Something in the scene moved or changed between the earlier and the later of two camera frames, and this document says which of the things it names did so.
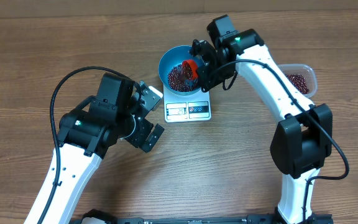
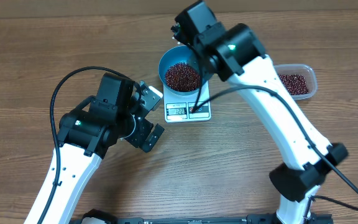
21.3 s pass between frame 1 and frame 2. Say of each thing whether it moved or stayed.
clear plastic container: stayed
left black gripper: stayed
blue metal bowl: stayed
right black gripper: moved
